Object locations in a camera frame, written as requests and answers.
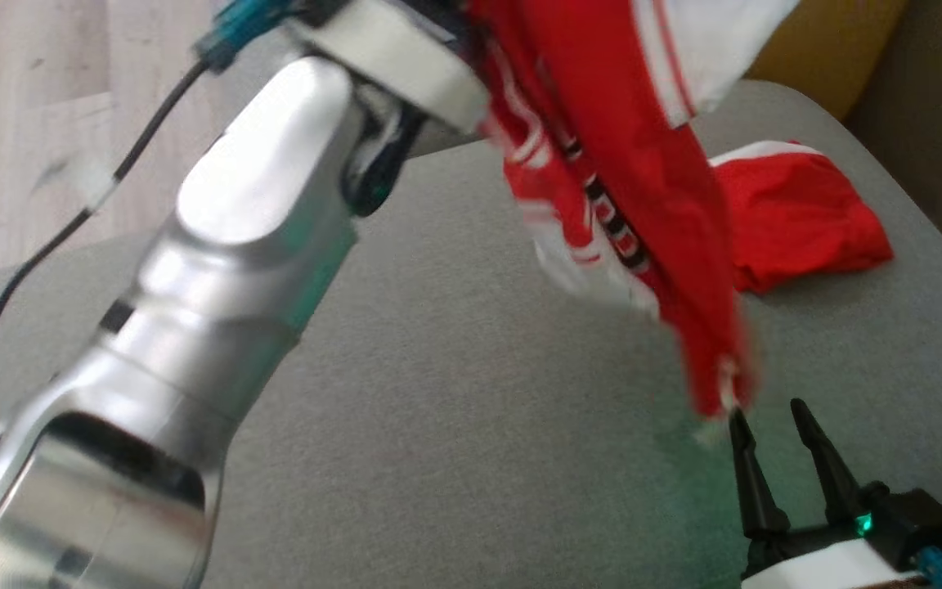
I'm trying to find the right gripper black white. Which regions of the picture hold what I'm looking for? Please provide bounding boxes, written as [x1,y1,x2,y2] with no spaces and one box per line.
[726,398,942,589]

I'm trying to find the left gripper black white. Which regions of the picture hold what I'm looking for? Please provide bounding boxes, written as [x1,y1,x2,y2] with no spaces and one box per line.
[287,0,494,137]

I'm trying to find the red jersey with number print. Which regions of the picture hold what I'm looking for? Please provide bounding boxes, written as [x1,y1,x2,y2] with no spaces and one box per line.
[467,0,803,447]

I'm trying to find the red shorts with white stripe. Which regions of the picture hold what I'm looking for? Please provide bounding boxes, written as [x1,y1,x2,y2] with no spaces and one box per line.
[708,141,895,295]

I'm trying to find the large grey sofa seat cushion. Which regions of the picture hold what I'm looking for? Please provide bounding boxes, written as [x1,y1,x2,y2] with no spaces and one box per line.
[0,80,942,589]

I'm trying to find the yellow upholstered cushion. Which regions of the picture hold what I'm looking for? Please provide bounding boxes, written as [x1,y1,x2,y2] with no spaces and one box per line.
[745,0,909,124]

